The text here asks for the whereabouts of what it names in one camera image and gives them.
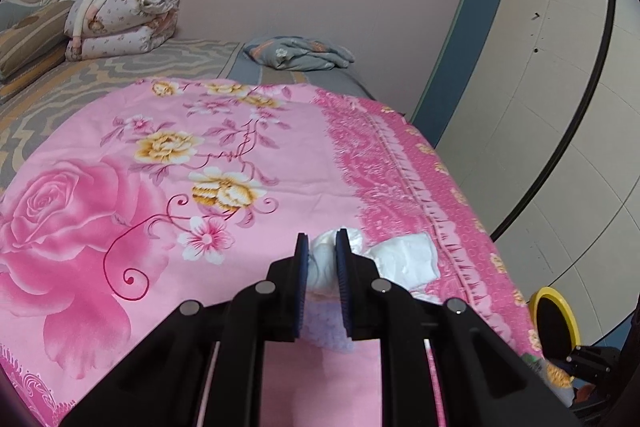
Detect small green snack wrapper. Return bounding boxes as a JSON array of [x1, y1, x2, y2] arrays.
[[521, 353, 575, 407]]

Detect yellow rimmed black trash bin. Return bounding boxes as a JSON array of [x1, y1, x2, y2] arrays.
[[528, 286, 582, 361]]

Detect pink floral quilt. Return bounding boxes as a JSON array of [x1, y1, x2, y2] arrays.
[[1, 78, 541, 426]]

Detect grey floral blanket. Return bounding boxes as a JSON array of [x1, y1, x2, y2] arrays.
[[243, 36, 355, 72]]

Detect white wardrobe doors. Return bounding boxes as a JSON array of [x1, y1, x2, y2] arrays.
[[413, 0, 639, 343]]

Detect folded white floral comforter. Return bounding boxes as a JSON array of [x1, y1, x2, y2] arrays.
[[40, 0, 180, 62]]

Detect brown striped pillow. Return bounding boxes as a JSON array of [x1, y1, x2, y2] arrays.
[[1, 1, 72, 83]]

